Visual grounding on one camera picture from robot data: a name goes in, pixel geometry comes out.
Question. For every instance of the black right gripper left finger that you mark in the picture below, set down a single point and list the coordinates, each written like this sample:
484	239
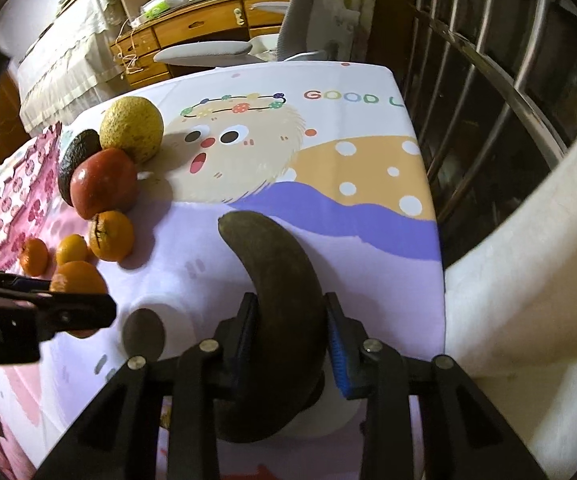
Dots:
116	435

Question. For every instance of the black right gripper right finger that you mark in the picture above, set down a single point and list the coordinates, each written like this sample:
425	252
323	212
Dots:
464	435

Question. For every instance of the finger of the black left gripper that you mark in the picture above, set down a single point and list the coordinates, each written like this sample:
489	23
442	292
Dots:
30	314

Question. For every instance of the orange tangerine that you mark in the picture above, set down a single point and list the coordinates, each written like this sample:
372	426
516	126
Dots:
78	277

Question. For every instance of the small yellow-orange tangerine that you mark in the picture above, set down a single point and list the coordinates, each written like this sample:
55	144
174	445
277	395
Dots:
71	248

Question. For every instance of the dark brown overripe banana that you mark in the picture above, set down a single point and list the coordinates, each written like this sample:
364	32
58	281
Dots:
282	368

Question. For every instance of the red apple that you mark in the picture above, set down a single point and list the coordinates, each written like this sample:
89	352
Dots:
105	181

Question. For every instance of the dark avocado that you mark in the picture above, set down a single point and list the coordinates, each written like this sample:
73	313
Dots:
84	145

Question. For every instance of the small tangerine far left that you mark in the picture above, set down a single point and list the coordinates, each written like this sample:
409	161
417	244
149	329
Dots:
34	257

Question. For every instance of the large orange with stem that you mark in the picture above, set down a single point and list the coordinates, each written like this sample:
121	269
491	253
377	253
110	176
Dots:
111	236

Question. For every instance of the yellow pear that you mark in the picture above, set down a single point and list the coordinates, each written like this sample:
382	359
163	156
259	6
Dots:
133	124

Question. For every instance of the white lace curtain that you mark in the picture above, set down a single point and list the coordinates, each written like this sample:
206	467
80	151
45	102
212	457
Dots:
71	67

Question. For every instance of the cartoon printed tablecloth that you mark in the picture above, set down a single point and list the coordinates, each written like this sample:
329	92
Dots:
325	149

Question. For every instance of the wooden desk with drawers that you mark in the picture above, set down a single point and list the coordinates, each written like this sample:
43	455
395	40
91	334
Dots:
154	25

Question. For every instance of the metal window bars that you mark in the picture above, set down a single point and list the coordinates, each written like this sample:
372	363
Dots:
491	87

